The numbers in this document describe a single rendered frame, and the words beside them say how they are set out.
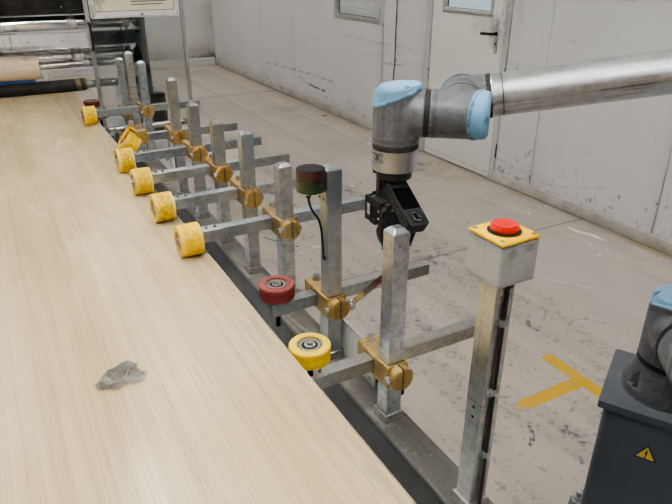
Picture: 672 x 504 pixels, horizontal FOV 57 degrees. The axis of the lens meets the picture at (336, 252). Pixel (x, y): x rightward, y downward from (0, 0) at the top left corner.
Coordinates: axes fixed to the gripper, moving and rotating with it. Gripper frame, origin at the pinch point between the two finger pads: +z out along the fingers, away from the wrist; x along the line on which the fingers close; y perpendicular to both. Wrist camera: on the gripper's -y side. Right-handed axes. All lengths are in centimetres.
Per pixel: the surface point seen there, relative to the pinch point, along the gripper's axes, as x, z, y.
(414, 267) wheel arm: -17.1, 12.5, 16.4
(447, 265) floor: -137, 99, 146
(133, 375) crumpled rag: 55, 7, -2
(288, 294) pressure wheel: 18.8, 9.0, 13.7
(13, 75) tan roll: 56, -3, 269
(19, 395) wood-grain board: 73, 8, 3
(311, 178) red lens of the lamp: 13.9, -17.9, 10.8
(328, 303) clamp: 10.3, 12.3, 11.0
